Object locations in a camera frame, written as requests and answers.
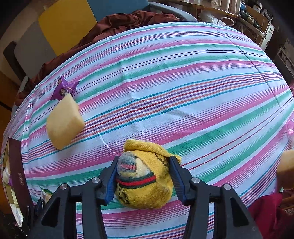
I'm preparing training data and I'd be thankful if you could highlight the striped bed sheet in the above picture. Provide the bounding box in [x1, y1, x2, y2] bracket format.
[0, 22, 294, 239]

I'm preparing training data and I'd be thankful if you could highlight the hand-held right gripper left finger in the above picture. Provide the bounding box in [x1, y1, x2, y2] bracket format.
[28, 157, 120, 239]

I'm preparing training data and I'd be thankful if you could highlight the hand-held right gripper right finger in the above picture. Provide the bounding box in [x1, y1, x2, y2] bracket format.
[169, 156, 263, 239]

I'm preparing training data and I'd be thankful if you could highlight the red cloth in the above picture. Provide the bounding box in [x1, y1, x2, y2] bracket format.
[248, 193, 294, 239]

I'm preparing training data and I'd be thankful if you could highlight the purple snack packet figure print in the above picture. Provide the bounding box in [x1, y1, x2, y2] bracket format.
[49, 75, 80, 101]

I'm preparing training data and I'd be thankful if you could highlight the green snack packet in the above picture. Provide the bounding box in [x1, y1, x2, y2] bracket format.
[40, 187, 53, 205]

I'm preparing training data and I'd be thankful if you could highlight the wooden desk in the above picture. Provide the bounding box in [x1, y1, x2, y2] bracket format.
[158, 0, 274, 46]

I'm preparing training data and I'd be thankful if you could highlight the blue yellow grey chair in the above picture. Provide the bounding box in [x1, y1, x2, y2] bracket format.
[3, 0, 198, 79]

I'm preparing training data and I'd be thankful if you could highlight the yellow knitted sock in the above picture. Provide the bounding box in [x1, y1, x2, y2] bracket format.
[115, 139, 182, 209]

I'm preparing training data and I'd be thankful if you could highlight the yellow sponge at right edge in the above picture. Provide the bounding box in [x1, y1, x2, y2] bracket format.
[277, 149, 294, 191]

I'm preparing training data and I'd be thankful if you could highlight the maroon blanket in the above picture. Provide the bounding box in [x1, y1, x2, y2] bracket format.
[17, 10, 182, 99]

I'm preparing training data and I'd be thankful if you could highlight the dark brown box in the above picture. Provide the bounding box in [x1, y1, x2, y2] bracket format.
[1, 137, 35, 230]

